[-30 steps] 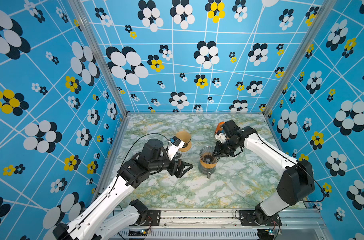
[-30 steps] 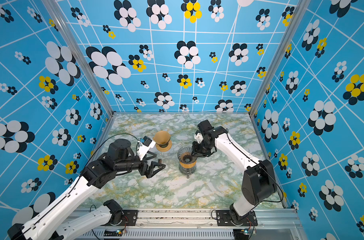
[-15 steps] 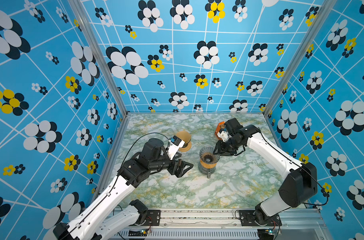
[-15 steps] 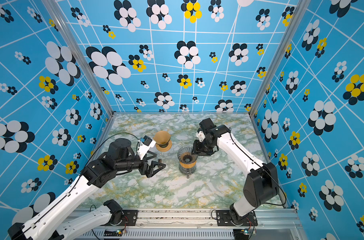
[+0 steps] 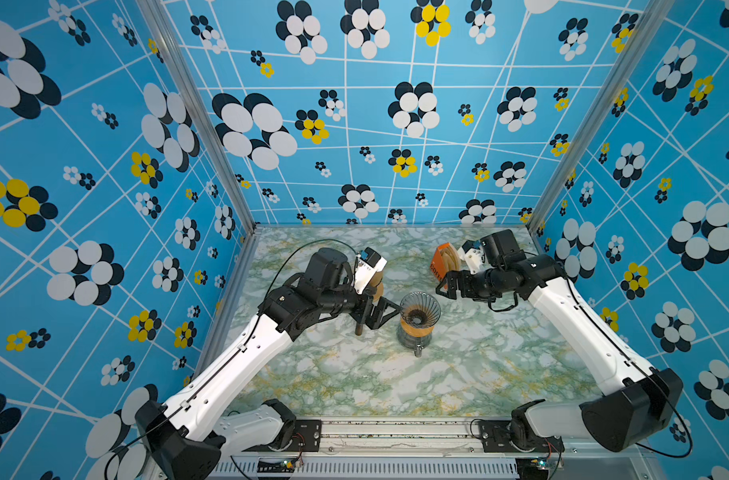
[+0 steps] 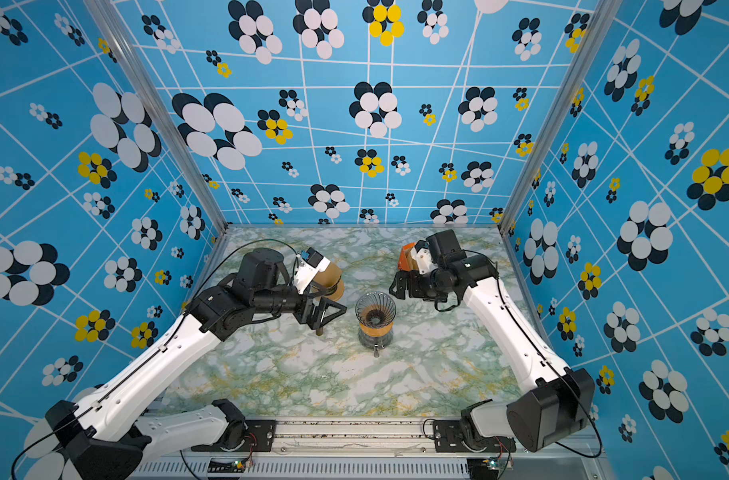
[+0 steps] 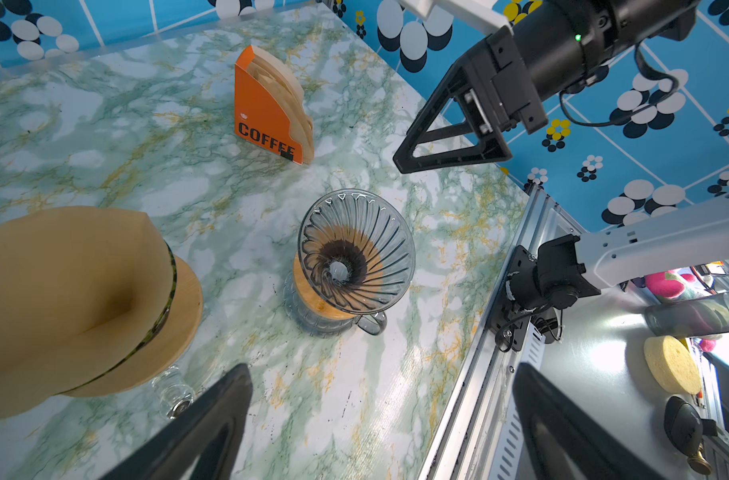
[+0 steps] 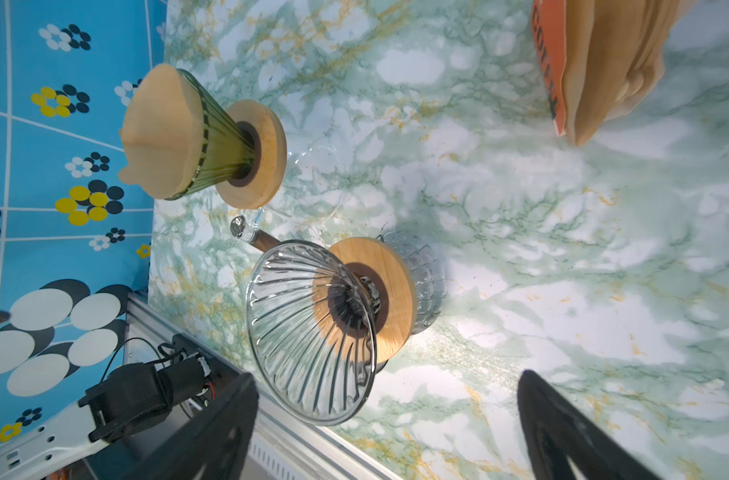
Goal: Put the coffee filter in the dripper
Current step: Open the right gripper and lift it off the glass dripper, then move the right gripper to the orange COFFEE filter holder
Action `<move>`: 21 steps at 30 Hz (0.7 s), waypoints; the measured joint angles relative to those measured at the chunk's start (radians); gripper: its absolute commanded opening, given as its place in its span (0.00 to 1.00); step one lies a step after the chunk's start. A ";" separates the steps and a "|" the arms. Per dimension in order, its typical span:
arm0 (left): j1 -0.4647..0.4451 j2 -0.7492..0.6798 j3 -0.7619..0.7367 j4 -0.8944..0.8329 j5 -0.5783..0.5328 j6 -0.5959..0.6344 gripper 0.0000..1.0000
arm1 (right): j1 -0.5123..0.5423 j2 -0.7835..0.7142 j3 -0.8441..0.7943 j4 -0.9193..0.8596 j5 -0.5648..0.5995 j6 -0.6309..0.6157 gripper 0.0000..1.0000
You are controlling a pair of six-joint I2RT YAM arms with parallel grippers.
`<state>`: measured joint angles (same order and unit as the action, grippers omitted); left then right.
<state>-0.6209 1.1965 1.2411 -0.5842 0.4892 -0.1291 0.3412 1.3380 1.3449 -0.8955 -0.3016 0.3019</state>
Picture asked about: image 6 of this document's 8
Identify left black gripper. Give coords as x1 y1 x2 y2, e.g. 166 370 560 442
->
255 278 350 327

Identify clear glass dripper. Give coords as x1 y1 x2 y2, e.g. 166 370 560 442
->
356 291 396 326

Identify wooden ring dripper holder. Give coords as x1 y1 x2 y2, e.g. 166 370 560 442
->
326 280 346 302

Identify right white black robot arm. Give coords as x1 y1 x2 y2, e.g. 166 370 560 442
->
389 230 596 452

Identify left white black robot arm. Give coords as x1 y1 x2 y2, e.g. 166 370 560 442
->
46 248 346 479

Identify orange coffee filter pack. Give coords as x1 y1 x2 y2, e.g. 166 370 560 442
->
397 242 418 272

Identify left green circuit board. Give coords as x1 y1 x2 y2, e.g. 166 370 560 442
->
208 459 252 474

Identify green circuit board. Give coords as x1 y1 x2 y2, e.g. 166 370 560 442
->
467 459 509 480
208 459 252 474

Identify right green circuit board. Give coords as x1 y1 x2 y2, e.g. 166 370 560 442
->
467 459 509 480

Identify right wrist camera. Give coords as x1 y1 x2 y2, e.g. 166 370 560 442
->
409 240 436 275

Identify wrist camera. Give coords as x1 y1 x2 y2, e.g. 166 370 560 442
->
292 247 332 294
409 240 436 275

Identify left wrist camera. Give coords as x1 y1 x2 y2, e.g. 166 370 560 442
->
292 247 332 294

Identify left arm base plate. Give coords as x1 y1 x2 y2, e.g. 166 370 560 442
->
192 419 278 453

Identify aluminium front rail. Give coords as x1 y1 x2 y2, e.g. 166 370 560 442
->
130 417 614 479

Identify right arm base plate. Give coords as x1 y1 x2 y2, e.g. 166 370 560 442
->
424 420 516 455

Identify right aluminium corner post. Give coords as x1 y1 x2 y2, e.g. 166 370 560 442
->
498 0 622 234

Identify aluminium corner post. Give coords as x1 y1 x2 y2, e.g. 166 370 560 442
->
498 0 622 234
84 0 228 235

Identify left aluminium corner post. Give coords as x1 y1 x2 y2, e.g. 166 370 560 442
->
84 0 228 235

